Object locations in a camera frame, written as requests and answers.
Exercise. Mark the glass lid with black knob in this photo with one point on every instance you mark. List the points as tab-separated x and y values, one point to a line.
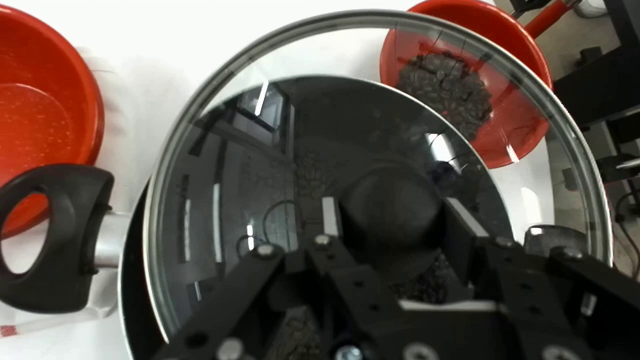
201	166

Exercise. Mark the empty red bowl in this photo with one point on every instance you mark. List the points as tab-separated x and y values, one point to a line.
40	101

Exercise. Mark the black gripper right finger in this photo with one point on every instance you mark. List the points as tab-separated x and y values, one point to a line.
526	292

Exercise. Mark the red bowl with dark beans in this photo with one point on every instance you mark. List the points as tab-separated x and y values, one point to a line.
493	26

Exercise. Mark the white round table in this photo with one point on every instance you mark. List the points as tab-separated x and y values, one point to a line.
166	41

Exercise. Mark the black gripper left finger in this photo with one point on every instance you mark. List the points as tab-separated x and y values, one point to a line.
346	292

